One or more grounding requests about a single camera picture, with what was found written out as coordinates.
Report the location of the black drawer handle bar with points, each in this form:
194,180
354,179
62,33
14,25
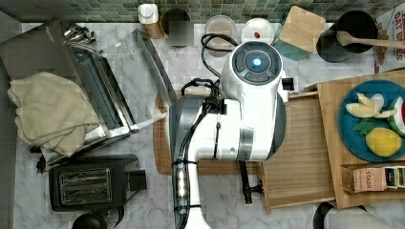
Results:
247,189

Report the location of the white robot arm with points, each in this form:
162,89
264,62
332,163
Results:
244,119

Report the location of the wooden drawer cabinet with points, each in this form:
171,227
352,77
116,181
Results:
331,95

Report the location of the silver toaster oven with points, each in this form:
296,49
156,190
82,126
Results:
116,83

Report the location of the clear lidded glass jar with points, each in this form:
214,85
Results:
220,24

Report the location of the dark round jar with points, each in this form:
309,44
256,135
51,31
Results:
177,25

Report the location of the white lidded container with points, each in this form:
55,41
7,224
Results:
257,29

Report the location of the white cap bottle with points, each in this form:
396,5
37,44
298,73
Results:
149,17

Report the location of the black toaster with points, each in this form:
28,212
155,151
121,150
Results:
94,183

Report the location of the black round knob object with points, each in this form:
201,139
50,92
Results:
100,219

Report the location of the beige folded towel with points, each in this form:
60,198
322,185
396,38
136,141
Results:
52,112

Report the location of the paper towel roll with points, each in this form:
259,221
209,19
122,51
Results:
327,216

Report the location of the wooden spoon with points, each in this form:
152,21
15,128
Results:
366,40

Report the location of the teal plate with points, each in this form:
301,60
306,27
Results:
354,140

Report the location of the toy apple slices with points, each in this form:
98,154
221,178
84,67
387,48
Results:
369,107

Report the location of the green toy leaf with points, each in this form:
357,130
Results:
364,127

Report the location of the tea bag box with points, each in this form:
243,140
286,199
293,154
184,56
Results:
372,178

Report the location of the black utensil holder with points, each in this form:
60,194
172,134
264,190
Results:
358,24

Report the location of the yellow toy lemon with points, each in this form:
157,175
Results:
383,142

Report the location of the toy watermelon slice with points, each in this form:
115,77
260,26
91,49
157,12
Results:
396,121

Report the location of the oat cereal box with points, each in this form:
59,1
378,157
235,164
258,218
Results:
391,26

